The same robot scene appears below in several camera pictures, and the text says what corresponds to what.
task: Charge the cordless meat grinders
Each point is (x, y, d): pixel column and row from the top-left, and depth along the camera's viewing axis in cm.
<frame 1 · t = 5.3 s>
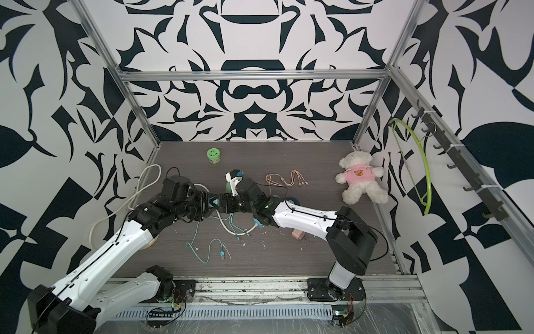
left hand: (217, 192, 76), fingers open
right hand: (215, 197, 77), fingers open
white teddy bear pink shirt: (360, 176, 98), point 9 cm above the table
green lidded round tin: (213, 155, 110), point 5 cm above the table

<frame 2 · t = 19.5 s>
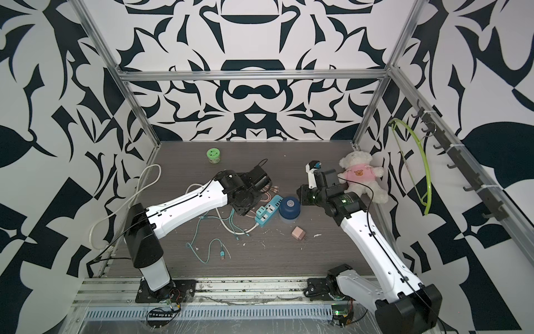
left hand: (256, 198, 80), fingers closed
right hand: (299, 187, 77), fingers closed
the named things where they were.

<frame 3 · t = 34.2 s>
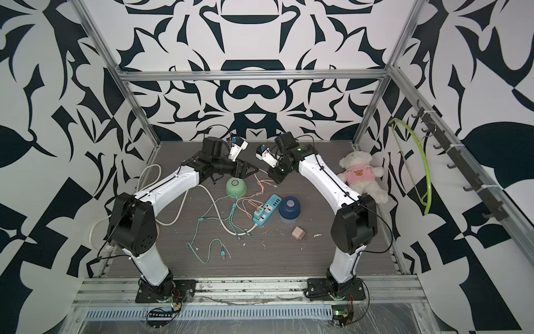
left hand: (252, 164, 85), fingers open
right hand: (271, 168, 85), fingers closed
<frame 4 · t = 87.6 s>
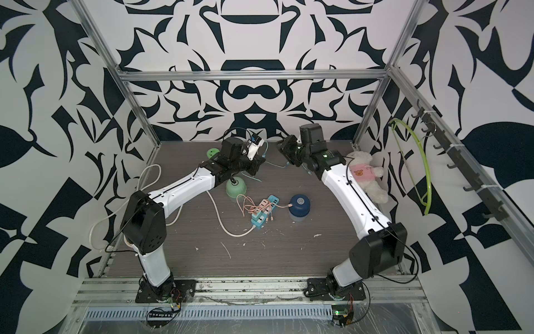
left hand: (261, 154, 86), fingers closed
right hand: (275, 143, 77), fingers open
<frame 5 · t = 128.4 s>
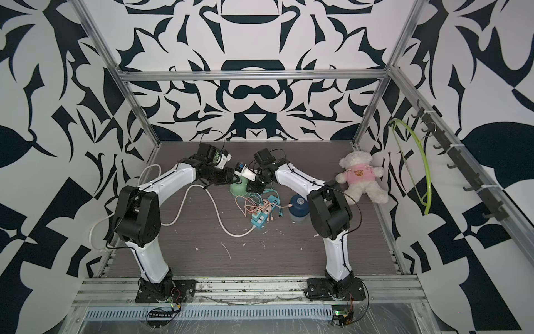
left hand: (234, 176, 93), fingers open
right hand: (248, 181, 93), fingers open
